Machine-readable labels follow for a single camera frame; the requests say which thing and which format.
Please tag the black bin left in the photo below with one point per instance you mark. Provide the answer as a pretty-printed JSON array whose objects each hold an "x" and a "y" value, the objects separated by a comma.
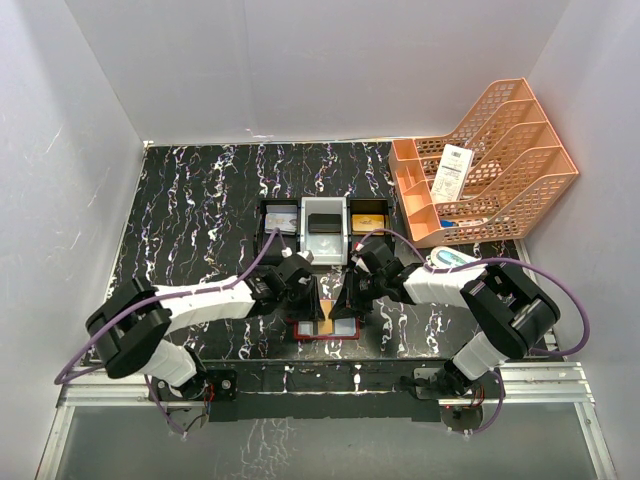
[{"x": 281, "y": 241}]

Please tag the aluminium frame rail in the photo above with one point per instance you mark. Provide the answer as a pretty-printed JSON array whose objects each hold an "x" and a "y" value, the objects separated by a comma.
[{"x": 333, "y": 420}]

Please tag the black bin right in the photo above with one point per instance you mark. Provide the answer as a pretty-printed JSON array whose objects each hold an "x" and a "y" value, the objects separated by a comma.
[{"x": 370, "y": 206}]

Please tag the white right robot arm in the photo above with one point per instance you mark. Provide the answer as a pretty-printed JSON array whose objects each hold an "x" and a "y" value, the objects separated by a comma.
[{"x": 513, "y": 313}]

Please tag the gold card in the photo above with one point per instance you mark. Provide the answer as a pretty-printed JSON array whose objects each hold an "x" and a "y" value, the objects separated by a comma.
[{"x": 363, "y": 224}]

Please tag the white VIP card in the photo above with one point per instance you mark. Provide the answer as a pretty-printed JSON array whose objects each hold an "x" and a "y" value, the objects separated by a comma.
[{"x": 281, "y": 216}]

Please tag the black bin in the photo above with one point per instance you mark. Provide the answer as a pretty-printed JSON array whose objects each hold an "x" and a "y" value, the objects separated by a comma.
[
  {"x": 281, "y": 241},
  {"x": 370, "y": 206}
]

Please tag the orange plastic desk organizer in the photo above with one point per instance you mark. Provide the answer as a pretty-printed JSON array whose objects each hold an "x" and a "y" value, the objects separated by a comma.
[{"x": 519, "y": 170}]

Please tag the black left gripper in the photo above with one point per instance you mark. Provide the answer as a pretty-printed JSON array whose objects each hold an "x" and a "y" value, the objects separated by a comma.
[{"x": 311, "y": 309}]

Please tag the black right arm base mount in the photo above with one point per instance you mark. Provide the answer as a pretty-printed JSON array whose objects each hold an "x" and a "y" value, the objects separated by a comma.
[{"x": 481, "y": 399}]

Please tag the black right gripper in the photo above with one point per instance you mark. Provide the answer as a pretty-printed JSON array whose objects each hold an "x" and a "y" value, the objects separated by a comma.
[{"x": 345, "y": 306}]

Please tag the white paper receipt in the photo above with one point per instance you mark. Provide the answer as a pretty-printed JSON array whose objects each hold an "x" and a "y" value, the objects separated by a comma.
[{"x": 453, "y": 169}]

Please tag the white bin middle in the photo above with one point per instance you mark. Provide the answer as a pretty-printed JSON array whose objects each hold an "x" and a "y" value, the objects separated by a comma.
[{"x": 326, "y": 249}]

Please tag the white blue tape dispenser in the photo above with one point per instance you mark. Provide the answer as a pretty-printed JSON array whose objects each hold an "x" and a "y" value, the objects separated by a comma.
[{"x": 443, "y": 257}]

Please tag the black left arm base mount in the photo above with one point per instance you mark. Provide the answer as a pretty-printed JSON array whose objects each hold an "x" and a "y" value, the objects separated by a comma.
[{"x": 210, "y": 387}]

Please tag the brown credit card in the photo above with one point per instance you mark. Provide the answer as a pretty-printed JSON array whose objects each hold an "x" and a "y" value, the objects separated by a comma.
[{"x": 325, "y": 326}]

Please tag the red leather card holder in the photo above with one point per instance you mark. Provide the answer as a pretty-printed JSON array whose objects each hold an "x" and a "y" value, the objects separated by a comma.
[{"x": 344, "y": 329}]

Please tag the black card in white bin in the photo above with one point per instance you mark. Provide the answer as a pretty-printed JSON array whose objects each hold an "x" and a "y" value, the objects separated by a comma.
[{"x": 324, "y": 223}]

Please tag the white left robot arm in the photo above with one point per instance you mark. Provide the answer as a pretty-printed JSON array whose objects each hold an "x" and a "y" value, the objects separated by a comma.
[{"x": 137, "y": 344}]

